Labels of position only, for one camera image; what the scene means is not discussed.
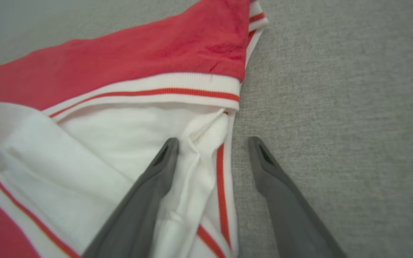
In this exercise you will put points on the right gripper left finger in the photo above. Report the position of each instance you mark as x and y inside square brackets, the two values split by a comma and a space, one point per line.
[138, 208]

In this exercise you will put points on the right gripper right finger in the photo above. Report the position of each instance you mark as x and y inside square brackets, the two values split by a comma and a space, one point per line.
[289, 215]

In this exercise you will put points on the red and white garment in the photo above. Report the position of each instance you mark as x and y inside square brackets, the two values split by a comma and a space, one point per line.
[120, 64]

